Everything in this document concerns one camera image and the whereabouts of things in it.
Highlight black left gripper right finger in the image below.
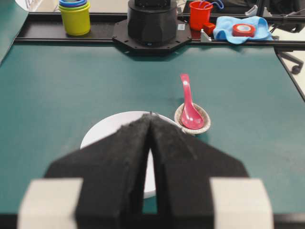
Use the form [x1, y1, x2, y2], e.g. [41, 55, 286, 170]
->
[149, 115, 249, 229]

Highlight office chair base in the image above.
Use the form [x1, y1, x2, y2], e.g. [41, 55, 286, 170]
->
[277, 51, 304, 74]

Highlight yellow-green stacked cups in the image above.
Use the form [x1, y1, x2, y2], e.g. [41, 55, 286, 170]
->
[59, 0, 91, 36]

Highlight blue cloth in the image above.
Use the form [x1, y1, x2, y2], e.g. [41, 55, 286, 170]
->
[213, 16, 273, 44]

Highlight white bowl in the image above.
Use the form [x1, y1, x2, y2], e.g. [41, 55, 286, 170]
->
[80, 110, 173, 200]

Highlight speckled small spoon rest dish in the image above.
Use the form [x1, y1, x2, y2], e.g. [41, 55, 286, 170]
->
[174, 103, 212, 135]

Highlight pink plastic spoon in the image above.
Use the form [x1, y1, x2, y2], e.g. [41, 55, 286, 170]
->
[180, 73, 204, 130]

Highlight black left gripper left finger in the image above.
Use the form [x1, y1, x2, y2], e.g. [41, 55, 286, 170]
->
[44, 114, 150, 229]

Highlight red plastic cup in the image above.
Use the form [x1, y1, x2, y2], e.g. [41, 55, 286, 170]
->
[189, 1, 213, 31]

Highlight black aluminium rail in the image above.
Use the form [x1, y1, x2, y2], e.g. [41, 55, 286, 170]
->
[15, 12, 305, 52]

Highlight red tape roll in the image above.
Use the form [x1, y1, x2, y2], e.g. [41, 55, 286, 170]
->
[232, 23, 256, 37]

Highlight small red block on rail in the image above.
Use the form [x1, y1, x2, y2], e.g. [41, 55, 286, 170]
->
[203, 22, 216, 36]

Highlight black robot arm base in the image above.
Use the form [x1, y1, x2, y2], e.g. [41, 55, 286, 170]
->
[112, 0, 192, 53]

